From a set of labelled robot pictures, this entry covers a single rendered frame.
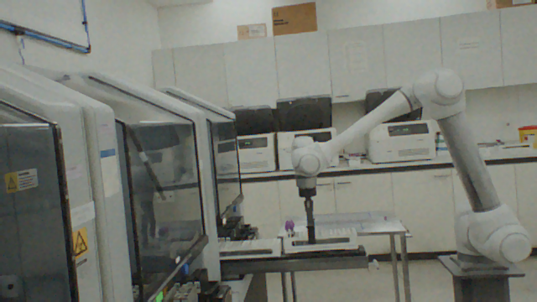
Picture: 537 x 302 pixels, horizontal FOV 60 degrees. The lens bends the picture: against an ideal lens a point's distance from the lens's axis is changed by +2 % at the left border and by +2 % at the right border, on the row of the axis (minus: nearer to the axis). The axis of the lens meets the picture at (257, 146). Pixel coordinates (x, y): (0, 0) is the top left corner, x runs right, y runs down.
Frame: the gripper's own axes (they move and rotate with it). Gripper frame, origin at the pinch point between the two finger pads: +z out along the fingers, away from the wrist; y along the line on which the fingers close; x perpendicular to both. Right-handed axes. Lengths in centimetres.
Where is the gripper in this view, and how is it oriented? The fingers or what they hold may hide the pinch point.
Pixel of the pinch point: (311, 235)
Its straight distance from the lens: 195.7
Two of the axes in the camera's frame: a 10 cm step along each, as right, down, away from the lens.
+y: 1.2, -0.7, 9.9
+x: -9.9, 0.9, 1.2
